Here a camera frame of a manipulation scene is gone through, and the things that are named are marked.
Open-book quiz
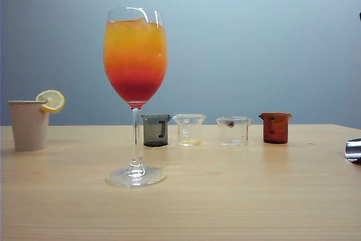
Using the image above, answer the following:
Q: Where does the amber measuring cup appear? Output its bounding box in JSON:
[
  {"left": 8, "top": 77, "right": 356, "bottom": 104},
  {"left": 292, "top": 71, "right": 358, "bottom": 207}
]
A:
[{"left": 258, "top": 112, "right": 292, "bottom": 144}]

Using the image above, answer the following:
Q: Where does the clear cup with yellow residue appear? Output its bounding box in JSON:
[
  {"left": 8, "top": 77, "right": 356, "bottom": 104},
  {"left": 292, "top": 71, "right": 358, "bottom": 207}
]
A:
[{"left": 172, "top": 113, "right": 207, "bottom": 147}]

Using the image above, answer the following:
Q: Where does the smoky grey measuring cup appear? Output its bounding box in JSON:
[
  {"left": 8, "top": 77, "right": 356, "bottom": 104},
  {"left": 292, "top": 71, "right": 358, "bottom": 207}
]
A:
[{"left": 140, "top": 113, "right": 172, "bottom": 148}]

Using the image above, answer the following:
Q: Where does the clear cup with red spot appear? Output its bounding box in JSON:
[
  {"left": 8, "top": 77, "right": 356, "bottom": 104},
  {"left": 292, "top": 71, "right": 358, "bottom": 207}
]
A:
[{"left": 215, "top": 116, "right": 253, "bottom": 146}]

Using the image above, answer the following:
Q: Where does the beige paper cup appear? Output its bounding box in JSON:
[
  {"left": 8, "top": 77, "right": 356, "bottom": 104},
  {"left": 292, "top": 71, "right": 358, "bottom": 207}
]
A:
[{"left": 7, "top": 100, "right": 50, "bottom": 152}]

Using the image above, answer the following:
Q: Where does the stemmed wine glass with drink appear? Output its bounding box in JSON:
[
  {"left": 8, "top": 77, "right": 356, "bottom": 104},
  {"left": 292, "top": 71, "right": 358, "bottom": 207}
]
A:
[{"left": 103, "top": 6, "right": 168, "bottom": 188}]

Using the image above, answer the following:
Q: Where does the yellow lemon slice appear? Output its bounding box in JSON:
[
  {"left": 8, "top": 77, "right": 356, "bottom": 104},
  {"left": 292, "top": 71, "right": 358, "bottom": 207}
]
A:
[{"left": 35, "top": 89, "right": 65, "bottom": 113}]

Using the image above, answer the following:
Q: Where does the shiny metal object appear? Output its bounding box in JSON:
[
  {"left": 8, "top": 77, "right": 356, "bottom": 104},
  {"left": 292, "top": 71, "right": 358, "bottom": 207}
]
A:
[{"left": 344, "top": 137, "right": 361, "bottom": 165}]

